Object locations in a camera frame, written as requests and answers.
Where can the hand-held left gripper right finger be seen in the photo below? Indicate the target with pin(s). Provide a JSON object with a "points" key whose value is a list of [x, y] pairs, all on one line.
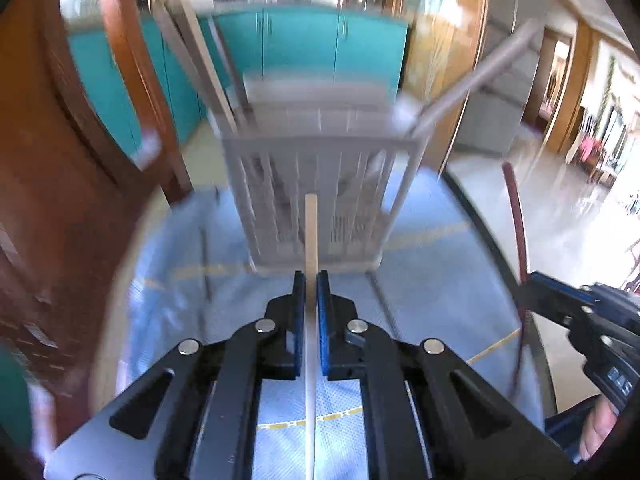
{"points": [[324, 330]]}

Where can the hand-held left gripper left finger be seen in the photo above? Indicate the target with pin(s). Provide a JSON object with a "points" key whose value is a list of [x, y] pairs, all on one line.
{"points": [[299, 330]]}

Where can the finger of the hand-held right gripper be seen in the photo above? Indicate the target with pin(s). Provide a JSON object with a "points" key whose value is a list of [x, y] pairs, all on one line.
{"points": [[555, 295]]}

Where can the dark red chopstick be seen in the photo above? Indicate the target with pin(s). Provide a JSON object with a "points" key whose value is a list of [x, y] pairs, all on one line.
{"points": [[517, 220]]}

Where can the light wooden chopstick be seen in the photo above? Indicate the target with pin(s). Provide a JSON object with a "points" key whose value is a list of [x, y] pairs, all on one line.
{"points": [[185, 65], [311, 235], [200, 60]]}

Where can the white slotted utensil basket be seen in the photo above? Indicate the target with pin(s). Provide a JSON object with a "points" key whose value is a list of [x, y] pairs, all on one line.
{"points": [[320, 160]]}

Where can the person's right hand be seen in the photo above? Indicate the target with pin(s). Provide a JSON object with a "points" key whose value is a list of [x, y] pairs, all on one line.
{"points": [[600, 430]]}

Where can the blue table cloth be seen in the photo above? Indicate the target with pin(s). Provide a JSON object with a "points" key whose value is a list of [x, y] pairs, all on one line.
{"points": [[225, 310]]}

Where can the pink cloth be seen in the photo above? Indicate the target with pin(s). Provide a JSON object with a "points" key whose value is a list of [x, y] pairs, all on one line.
{"points": [[592, 150]]}

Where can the grey refrigerator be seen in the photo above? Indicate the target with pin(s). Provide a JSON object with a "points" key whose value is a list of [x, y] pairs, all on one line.
{"points": [[505, 60]]}

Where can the wood framed glass sliding door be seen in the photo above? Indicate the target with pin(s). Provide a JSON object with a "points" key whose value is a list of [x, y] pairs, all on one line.
{"points": [[440, 60]]}

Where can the teal base cabinets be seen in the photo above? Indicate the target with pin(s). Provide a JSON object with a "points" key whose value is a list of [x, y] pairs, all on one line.
{"points": [[295, 45]]}

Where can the brown wooden chair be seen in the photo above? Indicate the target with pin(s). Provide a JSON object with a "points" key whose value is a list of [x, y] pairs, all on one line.
{"points": [[60, 160]]}

